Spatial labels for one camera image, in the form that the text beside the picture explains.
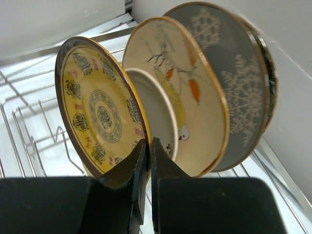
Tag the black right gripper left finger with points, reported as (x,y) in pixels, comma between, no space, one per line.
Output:
(125,184)

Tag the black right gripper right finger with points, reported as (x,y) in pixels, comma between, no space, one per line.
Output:
(166,179)

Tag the cream plate with dark patch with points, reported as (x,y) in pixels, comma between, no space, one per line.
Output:
(158,109)

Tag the yellow patterned small plate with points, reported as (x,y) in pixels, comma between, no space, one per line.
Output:
(99,105)

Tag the beige bird branch plate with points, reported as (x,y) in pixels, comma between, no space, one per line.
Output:
(164,48)

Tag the light green floral plate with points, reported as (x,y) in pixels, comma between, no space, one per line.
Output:
(272,72)

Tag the white wire dish rack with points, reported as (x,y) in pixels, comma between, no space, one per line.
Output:
(36,143)

